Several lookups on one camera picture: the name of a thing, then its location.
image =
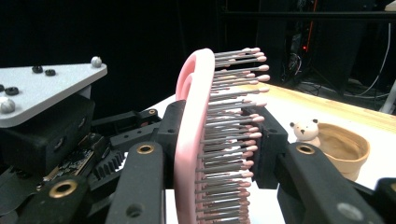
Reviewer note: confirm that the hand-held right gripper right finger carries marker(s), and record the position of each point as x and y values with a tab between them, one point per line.
311	193

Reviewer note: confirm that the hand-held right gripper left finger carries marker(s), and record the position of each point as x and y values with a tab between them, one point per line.
140	186

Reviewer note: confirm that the pink hairbrush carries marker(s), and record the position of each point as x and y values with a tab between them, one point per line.
191	133

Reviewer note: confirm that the wooden cup with bear figure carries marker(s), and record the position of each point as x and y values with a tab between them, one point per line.
342	152

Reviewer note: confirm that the black computer tower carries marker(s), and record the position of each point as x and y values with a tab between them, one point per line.
286	37

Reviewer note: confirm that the white metal table frame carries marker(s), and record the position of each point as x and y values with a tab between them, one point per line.
390	99

